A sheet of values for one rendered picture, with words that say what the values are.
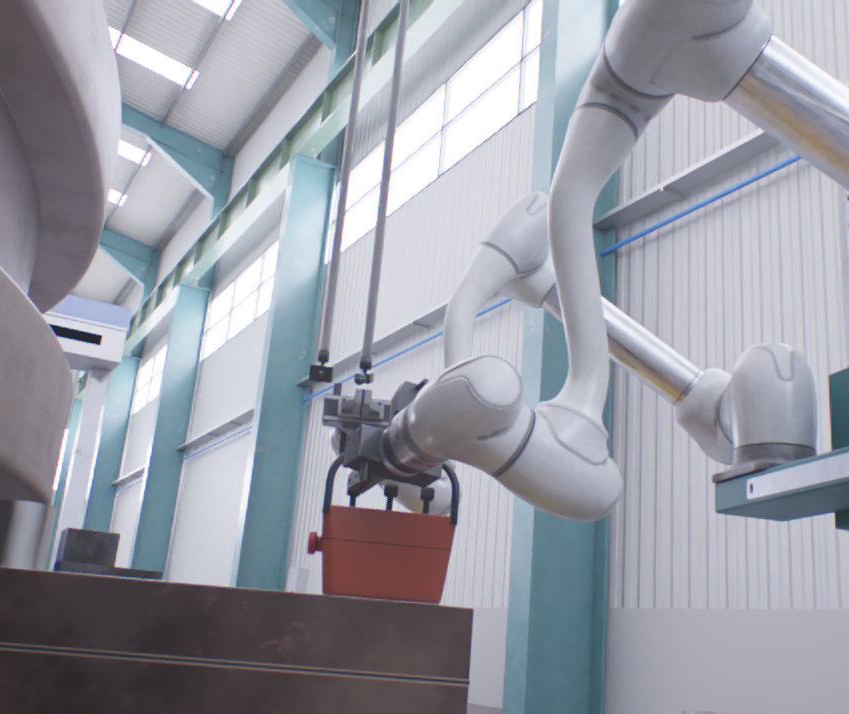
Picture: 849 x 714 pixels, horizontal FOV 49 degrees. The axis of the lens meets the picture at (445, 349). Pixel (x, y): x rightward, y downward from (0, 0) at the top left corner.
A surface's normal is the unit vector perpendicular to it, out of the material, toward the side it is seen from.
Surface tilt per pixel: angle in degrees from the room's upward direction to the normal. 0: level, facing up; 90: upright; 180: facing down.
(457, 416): 130
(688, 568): 90
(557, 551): 90
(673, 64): 157
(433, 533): 97
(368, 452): 78
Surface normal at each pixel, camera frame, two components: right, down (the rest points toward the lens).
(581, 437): 0.41, -0.30
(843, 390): -0.96, -0.15
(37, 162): -0.07, 0.95
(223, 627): 0.13, -0.29
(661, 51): -0.48, 0.79
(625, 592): -0.87, -0.22
